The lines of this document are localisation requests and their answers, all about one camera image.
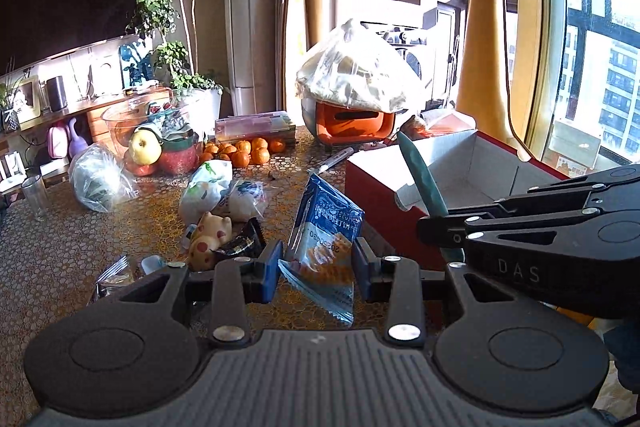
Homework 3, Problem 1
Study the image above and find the picture frame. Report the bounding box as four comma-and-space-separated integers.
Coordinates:
12, 76, 41, 124

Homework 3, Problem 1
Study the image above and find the pink plastic storage box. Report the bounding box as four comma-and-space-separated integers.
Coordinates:
215, 110, 296, 144

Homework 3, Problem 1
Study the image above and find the yellow apple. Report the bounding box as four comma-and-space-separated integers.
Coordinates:
129, 129, 162, 166

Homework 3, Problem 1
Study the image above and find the white green plastic bag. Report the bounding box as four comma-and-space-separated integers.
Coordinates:
178, 159, 232, 225

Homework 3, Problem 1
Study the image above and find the white tube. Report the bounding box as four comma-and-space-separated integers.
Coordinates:
308, 146, 355, 176

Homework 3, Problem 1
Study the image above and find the clear glass fruit bowl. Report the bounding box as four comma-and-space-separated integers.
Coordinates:
102, 95, 200, 178

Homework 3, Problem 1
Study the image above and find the black snack packet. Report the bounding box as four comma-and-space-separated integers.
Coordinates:
214, 218, 266, 262

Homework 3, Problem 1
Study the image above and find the yellow giraffe figure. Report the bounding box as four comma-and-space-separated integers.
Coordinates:
456, 0, 533, 161

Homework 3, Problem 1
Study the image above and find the drinking glass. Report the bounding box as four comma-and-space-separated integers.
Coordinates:
21, 174, 50, 221

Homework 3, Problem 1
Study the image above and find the crumpled plastic bag on appliance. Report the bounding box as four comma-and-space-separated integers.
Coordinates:
296, 20, 426, 114

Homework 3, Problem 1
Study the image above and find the white blue food bag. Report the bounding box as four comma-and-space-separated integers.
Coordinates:
228, 179, 268, 222

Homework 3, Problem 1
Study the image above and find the tangerine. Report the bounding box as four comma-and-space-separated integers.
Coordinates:
252, 147, 270, 165
230, 150, 252, 169
234, 140, 252, 154
269, 139, 286, 154

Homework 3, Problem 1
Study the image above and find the potted green plant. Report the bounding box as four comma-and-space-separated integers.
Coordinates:
127, 0, 224, 140

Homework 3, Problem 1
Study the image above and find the spotted cream toy animal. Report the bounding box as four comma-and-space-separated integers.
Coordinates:
188, 211, 232, 271

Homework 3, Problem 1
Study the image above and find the silver foil snack packet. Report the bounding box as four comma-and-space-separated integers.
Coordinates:
90, 255, 134, 303

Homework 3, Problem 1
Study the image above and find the red cardboard box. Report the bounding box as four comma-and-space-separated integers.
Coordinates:
345, 130, 567, 270

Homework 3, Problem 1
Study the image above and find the orange black appliance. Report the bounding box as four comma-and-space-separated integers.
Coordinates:
300, 95, 396, 146

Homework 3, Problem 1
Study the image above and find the blue snack bag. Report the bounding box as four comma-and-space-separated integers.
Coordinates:
279, 174, 364, 325

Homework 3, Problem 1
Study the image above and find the clear bag with greens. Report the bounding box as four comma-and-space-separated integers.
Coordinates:
68, 144, 139, 213

